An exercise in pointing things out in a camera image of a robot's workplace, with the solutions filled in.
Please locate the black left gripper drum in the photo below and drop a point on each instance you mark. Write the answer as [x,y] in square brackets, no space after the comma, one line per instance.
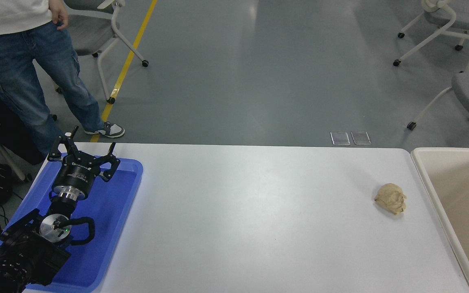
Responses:
[75,175]

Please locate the clear floor plate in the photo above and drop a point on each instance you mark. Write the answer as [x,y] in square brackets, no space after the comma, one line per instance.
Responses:
[340,138]
[360,138]

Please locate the person's hand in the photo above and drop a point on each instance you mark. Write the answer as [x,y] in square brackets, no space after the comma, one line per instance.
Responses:
[60,14]

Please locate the large pale bin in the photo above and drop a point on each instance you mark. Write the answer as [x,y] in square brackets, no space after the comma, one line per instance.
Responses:
[468,211]

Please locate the blue plastic tray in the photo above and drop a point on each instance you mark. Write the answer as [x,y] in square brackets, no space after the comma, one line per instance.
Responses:
[112,211]

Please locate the seated person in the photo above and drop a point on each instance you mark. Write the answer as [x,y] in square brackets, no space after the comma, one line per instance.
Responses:
[10,142]

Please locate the crumpled tan paper ball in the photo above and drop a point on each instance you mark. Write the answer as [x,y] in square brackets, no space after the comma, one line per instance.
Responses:
[390,198]

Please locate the walking person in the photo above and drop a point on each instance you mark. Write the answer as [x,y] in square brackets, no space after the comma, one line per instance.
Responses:
[14,53]

